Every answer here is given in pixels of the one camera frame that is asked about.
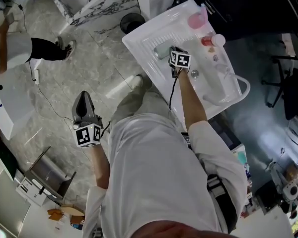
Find black device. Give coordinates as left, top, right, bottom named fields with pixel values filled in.
left=180, top=131, right=192, bottom=147

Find red bottle with white cap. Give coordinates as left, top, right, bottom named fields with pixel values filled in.
left=201, top=33, right=226, bottom=47

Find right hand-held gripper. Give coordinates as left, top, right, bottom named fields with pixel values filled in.
left=168, top=46, right=191, bottom=78

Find person's pale shoe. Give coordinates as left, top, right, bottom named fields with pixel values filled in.
left=125, top=74, right=144, bottom=89

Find person's white shirt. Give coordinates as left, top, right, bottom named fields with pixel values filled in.
left=82, top=113, right=248, bottom=238

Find black waist strap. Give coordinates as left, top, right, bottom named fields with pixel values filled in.
left=206, top=174, right=239, bottom=234

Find person's left forearm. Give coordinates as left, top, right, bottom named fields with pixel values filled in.
left=90, top=144, right=110, bottom=190

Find black office chair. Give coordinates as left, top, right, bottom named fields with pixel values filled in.
left=261, top=55, right=298, bottom=120

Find metal frame stand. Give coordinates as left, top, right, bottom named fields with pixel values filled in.
left=24, top=146, right=77, bottom=201

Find pink bottle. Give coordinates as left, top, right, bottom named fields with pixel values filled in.
left=187, top=5, right=209, bottom=30

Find white plastic basin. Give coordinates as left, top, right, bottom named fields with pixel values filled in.
left=121, top=0, right=242, bottom=125

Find white panel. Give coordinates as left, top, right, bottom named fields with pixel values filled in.
left=0, top=75, right=37, bottom=141

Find pale green object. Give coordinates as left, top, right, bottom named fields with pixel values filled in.
left=153, top=43, right=173, bottom=60

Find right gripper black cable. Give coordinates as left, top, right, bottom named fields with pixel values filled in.
left=168, top=72, right=181, bottom=112

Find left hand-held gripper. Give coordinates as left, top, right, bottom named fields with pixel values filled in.
left=73, top=90, right=104, bottom=148

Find person's right forearm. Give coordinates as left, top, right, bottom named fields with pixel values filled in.
left=176, top=69, right=209, bottom=131

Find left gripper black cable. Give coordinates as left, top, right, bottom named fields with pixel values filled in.
left=100, top=121, right=111, bottom=137

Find grey machine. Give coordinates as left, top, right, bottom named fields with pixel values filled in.
left=254, top=159, right=298, bottom=220

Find black waste bin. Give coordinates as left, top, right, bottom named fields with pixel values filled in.
left=120, top=12, right=146, bottom=34

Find person's khaki trousers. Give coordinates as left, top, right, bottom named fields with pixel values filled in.
left=109, top=79, right=171, bottom=126

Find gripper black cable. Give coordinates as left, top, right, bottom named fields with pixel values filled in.
left=168, top=72, right=181, bottom=112
left=100, top=121, right=111, bottom=137

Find thin black floor cable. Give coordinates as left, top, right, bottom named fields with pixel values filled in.
left=4, top=0, right=76, bottom=123

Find black counter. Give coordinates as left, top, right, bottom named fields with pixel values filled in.
left=172, top=0, right=298, bottom=43

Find cardboard pieces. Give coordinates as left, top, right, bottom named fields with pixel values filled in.
left=47, top=204, right=86, bottom=229

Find marble block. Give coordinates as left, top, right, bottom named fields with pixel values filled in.
left=48, top=0, right=140, bottom=27

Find white cabinet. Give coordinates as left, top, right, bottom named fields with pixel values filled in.
left=0, top=147, right=32, bottom=235

